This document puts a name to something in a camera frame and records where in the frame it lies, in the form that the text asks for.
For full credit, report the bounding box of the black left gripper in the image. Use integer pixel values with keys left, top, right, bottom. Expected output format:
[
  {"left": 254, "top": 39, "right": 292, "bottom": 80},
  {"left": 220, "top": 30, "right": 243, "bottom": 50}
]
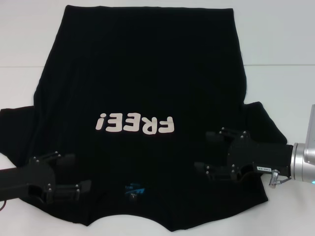
[{"left": 0, "top": 151, "right": 92, "bottom": 205}]

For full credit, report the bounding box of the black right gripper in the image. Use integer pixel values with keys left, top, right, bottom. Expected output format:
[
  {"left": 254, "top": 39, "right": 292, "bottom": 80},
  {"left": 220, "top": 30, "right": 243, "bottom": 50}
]
[{"left": 193, "top": 127, "right": 293, "bottom": 183}]

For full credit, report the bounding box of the black t-shirt with FREE print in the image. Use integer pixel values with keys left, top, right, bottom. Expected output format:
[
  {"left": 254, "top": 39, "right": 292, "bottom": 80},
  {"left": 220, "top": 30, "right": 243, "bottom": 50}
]
[{"left": 0, "top": 5, "right": 288, "bottom": 233}]

